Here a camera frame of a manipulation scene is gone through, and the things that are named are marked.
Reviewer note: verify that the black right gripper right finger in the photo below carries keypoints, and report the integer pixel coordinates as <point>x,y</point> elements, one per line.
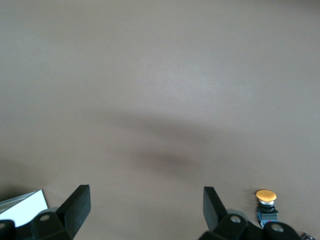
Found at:
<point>212,210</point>

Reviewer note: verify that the white drawer cabinet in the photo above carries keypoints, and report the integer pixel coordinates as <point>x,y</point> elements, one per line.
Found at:
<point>25,207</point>

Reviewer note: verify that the orange mushroom push button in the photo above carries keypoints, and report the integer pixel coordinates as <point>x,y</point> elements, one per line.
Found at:
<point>266,195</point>

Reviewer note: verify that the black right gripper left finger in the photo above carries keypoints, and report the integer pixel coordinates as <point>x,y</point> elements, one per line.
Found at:
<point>75,207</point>

